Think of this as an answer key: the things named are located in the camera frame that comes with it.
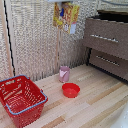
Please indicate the red plastic bowl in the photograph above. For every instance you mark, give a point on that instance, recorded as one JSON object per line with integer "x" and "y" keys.
{"x": 71, "y": 90}

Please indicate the pink plastic cup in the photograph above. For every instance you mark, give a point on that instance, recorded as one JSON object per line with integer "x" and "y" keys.
{"x": 64, "y": 74}

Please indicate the brown drawer cabinet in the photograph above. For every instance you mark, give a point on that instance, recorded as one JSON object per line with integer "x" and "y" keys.
{"x": 107, "y": 43}

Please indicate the red shopping basket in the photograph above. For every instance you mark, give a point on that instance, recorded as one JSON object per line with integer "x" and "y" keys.
{"x": 20, "y": 100}

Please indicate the yellow snack bag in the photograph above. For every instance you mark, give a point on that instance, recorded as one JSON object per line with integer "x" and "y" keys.
{"x": 65, "y": 15}

